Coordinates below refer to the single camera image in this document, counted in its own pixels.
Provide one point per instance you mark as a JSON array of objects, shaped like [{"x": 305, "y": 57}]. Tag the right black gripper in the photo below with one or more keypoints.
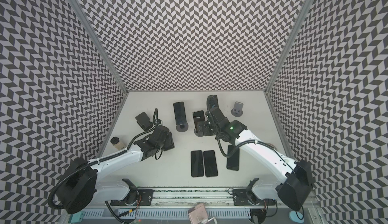
[{"x": 205, "y": 127}]

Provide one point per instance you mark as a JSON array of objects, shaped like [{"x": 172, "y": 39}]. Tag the black phone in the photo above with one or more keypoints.
[
  {"x": 198, "y": 117},
  {"x": 212, "y": 101},
  {"x": 197, "y": 164},
  {"x": 180, "y": 113},
  {"x": 233, "y": 162},
  {"x": 210, "y": 163}
]

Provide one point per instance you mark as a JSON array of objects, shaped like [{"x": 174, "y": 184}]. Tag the black stand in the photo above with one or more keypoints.
[
  {"x": 169, "y": 143},
  {"x": 144, "y": 121}
]

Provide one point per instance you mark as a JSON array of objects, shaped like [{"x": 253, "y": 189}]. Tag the grey round phone stand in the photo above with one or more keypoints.
[{"x": 237, "y": 109}]

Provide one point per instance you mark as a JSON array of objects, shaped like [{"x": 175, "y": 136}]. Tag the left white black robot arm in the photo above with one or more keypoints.
[{"x": 85, "y": 181}]

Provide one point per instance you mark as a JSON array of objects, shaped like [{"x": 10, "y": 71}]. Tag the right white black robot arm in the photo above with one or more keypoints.
[{"x": 294, "y": 180}]

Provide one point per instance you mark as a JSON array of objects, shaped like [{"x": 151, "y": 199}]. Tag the grey stand under middle phone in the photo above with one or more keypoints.
[{"x": 199, "y": 132}]

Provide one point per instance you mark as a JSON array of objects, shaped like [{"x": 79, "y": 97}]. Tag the grey stand under back-left phone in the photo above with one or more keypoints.
[{"x": 182, "y": 127}]

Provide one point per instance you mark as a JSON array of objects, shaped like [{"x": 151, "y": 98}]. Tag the small jar with black lid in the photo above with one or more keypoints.
[{"x": 117, "y": 143}]

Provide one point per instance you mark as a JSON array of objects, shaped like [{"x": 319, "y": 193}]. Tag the tape roll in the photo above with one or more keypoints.
[{"x": 271, "y": 146}]

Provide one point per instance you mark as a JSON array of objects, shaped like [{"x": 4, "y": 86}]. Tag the pink box at front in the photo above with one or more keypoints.
[{"x": 199, "y": 215}]

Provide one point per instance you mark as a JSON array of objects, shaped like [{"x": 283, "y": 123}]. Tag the teal round object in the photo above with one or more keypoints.
[{"x": 296, "y": 217}]

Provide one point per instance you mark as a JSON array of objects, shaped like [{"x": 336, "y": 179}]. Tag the teal square object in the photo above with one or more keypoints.
[{"x": 76, "y": 218}]

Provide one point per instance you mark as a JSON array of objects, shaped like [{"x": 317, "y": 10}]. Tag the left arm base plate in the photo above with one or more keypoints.
[{"x": 142, "y": 197}]

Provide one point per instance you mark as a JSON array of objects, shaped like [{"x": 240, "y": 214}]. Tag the aluminium front rail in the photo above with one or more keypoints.
[{"x": 180, "y": 197}]

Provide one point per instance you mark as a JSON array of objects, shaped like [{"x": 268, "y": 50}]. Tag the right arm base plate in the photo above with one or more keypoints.
[{"x": 241, "y": 197}]

